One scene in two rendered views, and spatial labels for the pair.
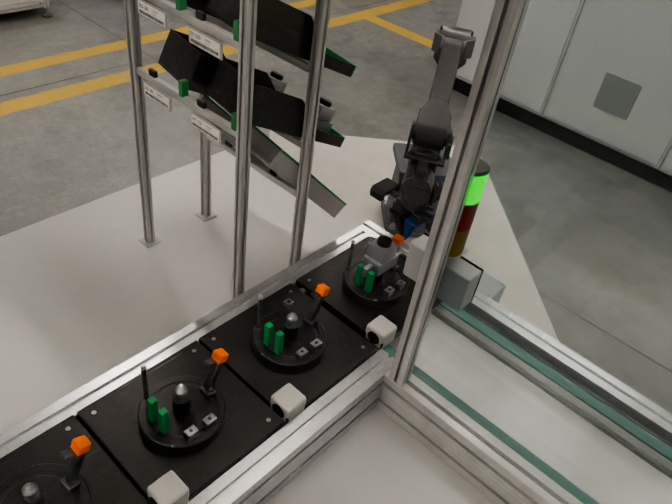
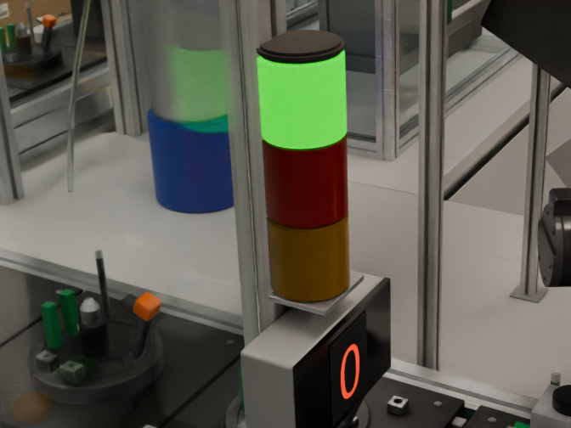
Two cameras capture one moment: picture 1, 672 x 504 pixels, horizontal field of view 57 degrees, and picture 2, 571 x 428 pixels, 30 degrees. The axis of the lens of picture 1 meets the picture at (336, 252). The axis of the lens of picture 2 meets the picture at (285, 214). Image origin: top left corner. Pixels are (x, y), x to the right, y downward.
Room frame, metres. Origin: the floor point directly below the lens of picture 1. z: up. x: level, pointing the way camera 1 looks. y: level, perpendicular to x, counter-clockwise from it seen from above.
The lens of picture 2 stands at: (0.74, -0.75, 1.59)
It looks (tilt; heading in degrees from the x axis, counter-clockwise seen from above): 26 degrees down; 86
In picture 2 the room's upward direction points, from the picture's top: 3 degrees counter-clockwise
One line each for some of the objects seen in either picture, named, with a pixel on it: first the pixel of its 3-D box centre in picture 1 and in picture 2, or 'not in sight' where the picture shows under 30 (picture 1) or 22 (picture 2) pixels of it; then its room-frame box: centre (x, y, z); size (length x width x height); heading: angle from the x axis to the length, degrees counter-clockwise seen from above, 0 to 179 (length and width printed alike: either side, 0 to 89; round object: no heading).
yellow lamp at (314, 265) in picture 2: not in sight; (308, 247); (0.79, -0.18, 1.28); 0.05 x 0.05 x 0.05
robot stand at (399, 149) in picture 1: (416, 191); not in sight; (1.41, -0.18, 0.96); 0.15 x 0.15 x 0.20; 8
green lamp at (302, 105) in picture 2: not in sight; (302, 93); (0.79, -0.18, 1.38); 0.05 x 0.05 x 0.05
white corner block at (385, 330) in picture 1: (380, 332); not in sight; (0.86, -0.11, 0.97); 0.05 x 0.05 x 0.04; 53
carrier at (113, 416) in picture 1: (181, 401); not in sight; (0.60, 0.21, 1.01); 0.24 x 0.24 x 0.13; 53
